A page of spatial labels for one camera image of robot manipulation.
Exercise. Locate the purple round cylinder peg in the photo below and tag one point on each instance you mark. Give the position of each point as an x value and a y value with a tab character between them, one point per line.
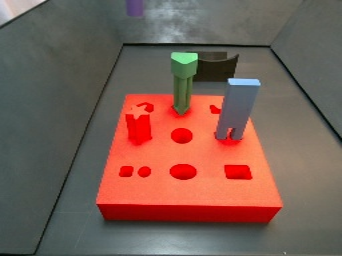
135	8

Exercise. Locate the red foam shape board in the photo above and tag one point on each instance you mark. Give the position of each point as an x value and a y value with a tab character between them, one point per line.
184	176

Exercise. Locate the red star peg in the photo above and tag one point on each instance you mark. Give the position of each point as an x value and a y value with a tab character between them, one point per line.
139	123

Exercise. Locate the blue rectangular peg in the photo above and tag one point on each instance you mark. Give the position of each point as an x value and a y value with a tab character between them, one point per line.
236	106

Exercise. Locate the green triangular peg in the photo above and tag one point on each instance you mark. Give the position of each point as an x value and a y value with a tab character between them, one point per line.
183	69

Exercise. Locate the black curved block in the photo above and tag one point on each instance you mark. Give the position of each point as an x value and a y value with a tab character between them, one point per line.
215	66

